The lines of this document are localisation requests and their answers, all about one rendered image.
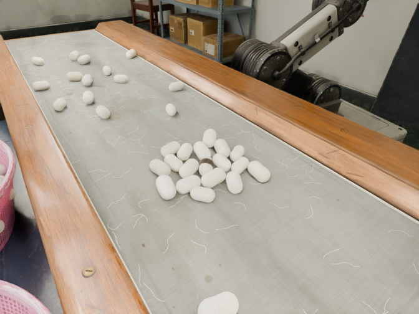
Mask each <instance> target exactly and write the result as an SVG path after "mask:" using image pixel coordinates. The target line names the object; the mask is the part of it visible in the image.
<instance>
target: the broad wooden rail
mask: <svg viewBox="0 0 419 314"><path fill-rule="evenodd" d="M95 31H97V32H99V33H101V34H102V35H104V36H105V37H108V38H109V39H111V40H112V41H114V42H116V43H117V44H119V45H121V46H122V47H124V48H126V49H128V50H130V49H133V50H135V52H136V55H138V56H139V57H141V58H143V59H145V60H146V61H148V62H149V63H151V64H153V65H155V66H156V67H158V68H159V69H162V70H163V71H165V72H166V73H168V74H170V75H172V76H173V77H175V78H176V79H178V80H180V81H182V82H183V83H185V84H187V85H189V86H190V87H192V88H193V89H195V90H197V91H199V92H200V93H202V94H203V95H206V96H207V97H209V98H210V99H212V100H214V101H216V102H217V103H219V104H220V105H222V106H224V107H226V108H227V109H229V110H231V111H232V112H234V113H236V114H238V115H239V116H241V117H243V118H244V119H246V120H247V121H250V122H251V123H253V124H255V125H256V126H258V127H260V128H261V129H263V130H264V131H266V132H268V133H270V134H271V135H273V136H275V137H276V138H278V139H280V140H282V141H283V142H285V143H287V144H288V145H290V146H292V147H293V148H295V149H297V150H299V151H300V152H302V153H304V154H305V155H307V156H308V157H310V158H312V159H314V160H316V161H317V162H319V163H320V164H322V165H324V166H326V167H327V168H329V169H331V170H332V171H334V172H336V173H337V174H339V175H341V176H343V177H344V178H346V179H348V180H349V181H351V182H353V183H354V184H356V185H358V186H360V187H361V188H363V189H364V190H366V191H368V192H370V193H371V194H373V195H374V196H377V197H378V198H380V199H381V200H383V201H385V202H387V203H388V204H390V205H391V206H393V207H395V208H397V209H398V210H400V211H402V212H404V213H405V214H407V215H408V216H410V217H412V218H414V219H415V220H417V221H418V222H419V150H417V149H415V148H412V147H411V146H408V145H406V144H404V143H401V142H399V141H397V140H394V139H392V138H390V137H387V136H385V135H383V134H381V133H378V132H376V131H374V130H371V129H369V128H367V127H365V126H362V125H360V124H358V123H356V122H354V121H351V120H348V119H346V118H344V117H342V116H340V115H337V114H335V113H332V112H330V111H328V110H326V109H324V108H321V107H318V106H317V105H314V104H312V103H310V102H307V101H305V100H303V99H301V98H298V97H296V96H294V95H291V94H290V93H287V92H285V91H282V90H279V89H278V88H275V87H273V86H271V85H268V84H266V83H264V82H262V81H260V80H257V79H255V78H252V77H250V76H248V75H246V74H243V73H241V72H238V71H237V70H234V69H232V68H230V67H227V66H225V65H223V64H221V63H218V62H216V61H214V60H211V59H209V58H207V57H205V56H202V55H200V54H197V53H196V52H193V51H191V50H188V49H186V48H184V47H182V46H180V45H177V44H175V43H172V42H170V41H168V40H166V39H163V38H161V37H158V36H156V35H155V34H152V33H150V32H147V31H145V30H143V29H141V28H139V27H136V26H133V25H131V24H129V23H127V22H125V21H122V20H117V21H107V22H100V23H99V24H98V25H97V27H96V28H95Z"/></svg>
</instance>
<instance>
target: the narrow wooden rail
mask: <svg viewBox="0 0 419 314"><path fill-rule="evenodd" d="M0 102H1V105H2V109H3V112H4V116H5V118H6V122H7V126H8V128H9V132H10V135H11V139H12V143H13V145H14V149H15V152H16V156H17V159H18V162H19V165H20V169H21V172H22V176H23V178H24V182H25V185H26V189H27V193H28V195H29V199H30V202H31V206H32V210H33V212H34V216H35V218H36V222H37V226H38V229H39V233H40V235H41V239H42V243H43V246H44V249H45V252H46V256H47V259H48V262H49V266H50V268H51V272H52V276H53V279H54V283H55V287H56V289H57V293H58V296H59V300H60V303H61V306H62V309H63V312H64V314H150V313H149V311H148V309H147V307H146V306H145V304H144V302H143V300H142V298H141V296H140V294H139V292H138V290H137V288H136V287H135V285H134V283H133V281H132V279H131V278H130V276H129V274H128V272H127V270H126V268H125V266H124V264H123V262H122V260H121V259H120V257H119V255H118V253H117V251H116V250H115V247H114V246H113V244H112V241H111V240H110V238H109V236H108V234H107V232H106V231H105V229H104V227H103V225H102V223H101V221H100V219H99V217H98V215H97V213H96V212H95V210H94V208H93V206H92V204H91V203H90V201H89V199H88V197H87V195H86V193H85V191H84V189H83V187H82V185H81V184H80V182H79V180H78V178H77V176H76V175H75V173H74V170H73V169H72V167H71V165H70V163H69V161H68V159H67V157H66V156H65V154H64V152H63V150H62V148H61V147H60V144H59V142H58V141H57V138H56V137H55V135H54V133H53V131H52V129H51V128H50V126H49V124H48V122H47V120H46V118H45V116H44V114H43V112H42V110H41V109H40V107H39V105H38V103H37V101H36V99H35V98H34V96H33V94H32V92H31V90H30V88H29V86H28V84H27V82H26V81H25V79H24V77H23V75H22V73H21V71H20V70H19V67H18V66H17V64H16V62H15V60H14V58H13V56H12V54H11V53H10V51H9V49H8V47H7V45H6V43H5V41H4V39H3V38H2V35H0Z"/></svg>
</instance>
